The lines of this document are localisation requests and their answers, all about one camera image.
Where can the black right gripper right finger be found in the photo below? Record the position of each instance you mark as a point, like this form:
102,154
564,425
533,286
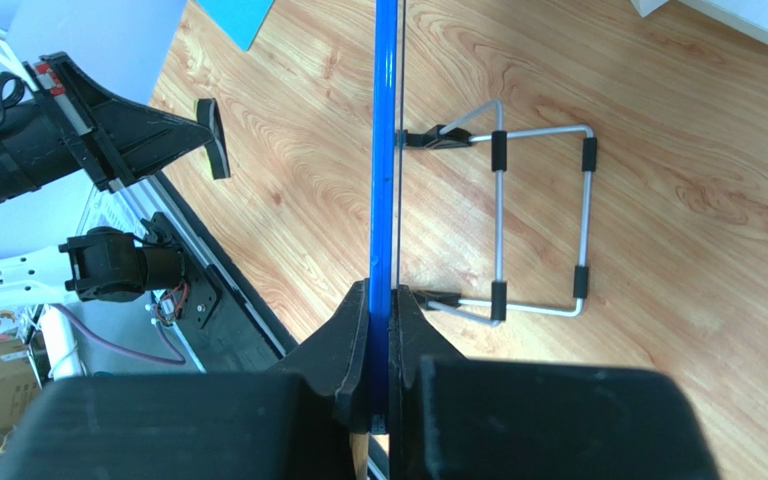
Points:
412,336

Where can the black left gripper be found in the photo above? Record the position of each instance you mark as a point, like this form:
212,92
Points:
60,121

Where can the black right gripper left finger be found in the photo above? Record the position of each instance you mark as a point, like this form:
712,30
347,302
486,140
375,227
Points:
332,360

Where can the blue framed whiteboard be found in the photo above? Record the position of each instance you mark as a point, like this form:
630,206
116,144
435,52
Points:
485,123

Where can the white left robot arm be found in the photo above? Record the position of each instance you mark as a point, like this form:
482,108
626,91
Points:
104,264

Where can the teal mat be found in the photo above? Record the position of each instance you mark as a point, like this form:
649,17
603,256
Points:
241,20

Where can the white two-tier shelf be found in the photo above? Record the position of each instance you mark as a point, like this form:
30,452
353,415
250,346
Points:
737,20

